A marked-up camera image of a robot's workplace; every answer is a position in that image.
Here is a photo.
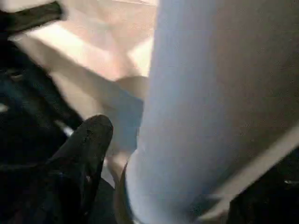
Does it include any white plastic table leg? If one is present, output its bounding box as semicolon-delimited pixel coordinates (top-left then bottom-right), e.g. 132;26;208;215
114;0;299;224

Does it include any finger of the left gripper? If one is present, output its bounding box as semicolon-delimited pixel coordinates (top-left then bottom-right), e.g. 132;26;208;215
0;1;64;34

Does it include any white plastic table top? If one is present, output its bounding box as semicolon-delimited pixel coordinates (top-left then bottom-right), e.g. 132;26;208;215
9;0;162;187

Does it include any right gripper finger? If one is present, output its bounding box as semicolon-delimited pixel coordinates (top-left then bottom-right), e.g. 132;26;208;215
9;114;114;224

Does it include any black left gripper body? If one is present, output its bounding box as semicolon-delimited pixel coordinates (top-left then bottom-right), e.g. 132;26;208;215
0;42;85;178

